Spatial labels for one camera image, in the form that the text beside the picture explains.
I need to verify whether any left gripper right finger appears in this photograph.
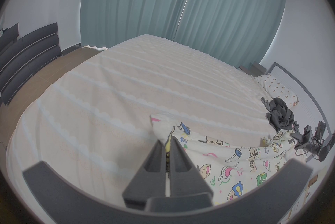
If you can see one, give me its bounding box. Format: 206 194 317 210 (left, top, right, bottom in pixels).
170 139 214 201

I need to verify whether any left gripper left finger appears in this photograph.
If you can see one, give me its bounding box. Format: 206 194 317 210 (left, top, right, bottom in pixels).
123 140 168 210

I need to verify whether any white printed pyjama top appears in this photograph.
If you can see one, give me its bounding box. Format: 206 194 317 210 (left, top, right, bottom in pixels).
150 112 308 205

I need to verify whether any bed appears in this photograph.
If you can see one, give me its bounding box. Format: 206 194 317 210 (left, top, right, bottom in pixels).
6 34 327 208

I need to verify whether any black garment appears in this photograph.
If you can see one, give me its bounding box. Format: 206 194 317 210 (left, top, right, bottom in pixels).
266 98 295 132

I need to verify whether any white printed pillow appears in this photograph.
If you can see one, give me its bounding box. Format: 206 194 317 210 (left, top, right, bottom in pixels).
255 74 299 107

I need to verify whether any grey bedside table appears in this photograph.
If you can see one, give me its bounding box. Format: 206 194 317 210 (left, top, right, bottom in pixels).
239 61 267 77

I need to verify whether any black chest of drawers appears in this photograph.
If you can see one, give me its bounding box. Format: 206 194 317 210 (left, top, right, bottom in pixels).
0 22 62 106

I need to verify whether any blue-green curtain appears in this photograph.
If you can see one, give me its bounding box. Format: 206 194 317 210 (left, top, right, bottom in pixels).
80 0 287 69

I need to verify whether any black dressing table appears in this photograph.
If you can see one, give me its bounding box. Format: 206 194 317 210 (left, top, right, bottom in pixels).
0 23 19 41

